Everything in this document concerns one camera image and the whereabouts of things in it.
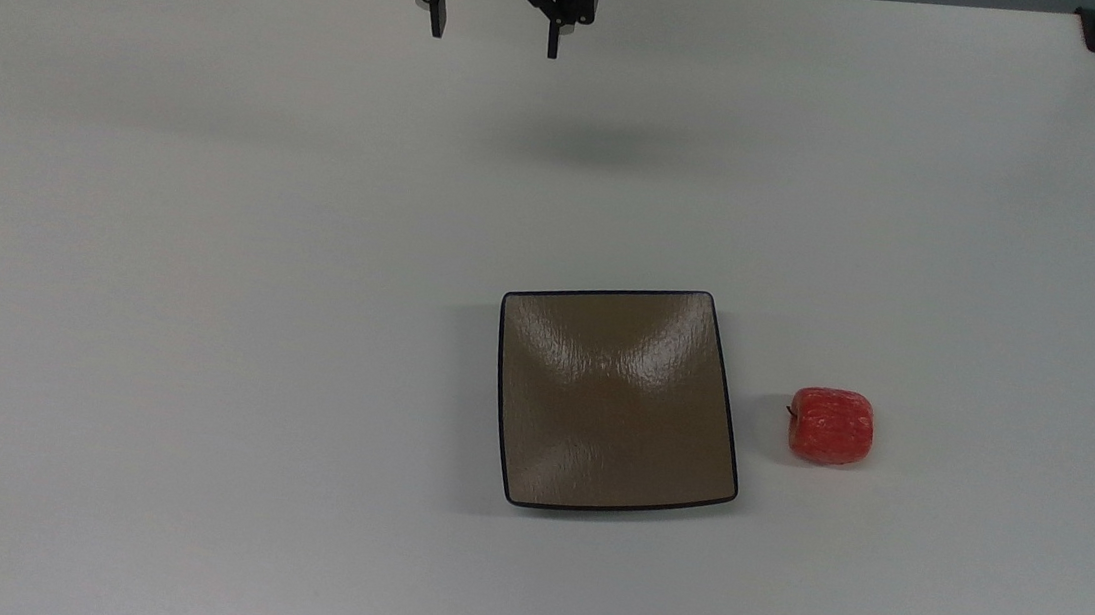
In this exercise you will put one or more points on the red apple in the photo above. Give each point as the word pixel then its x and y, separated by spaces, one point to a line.
pixel 830 427

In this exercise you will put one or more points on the square brown ceramic plate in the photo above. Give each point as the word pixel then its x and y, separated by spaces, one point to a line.
pixel 614 399

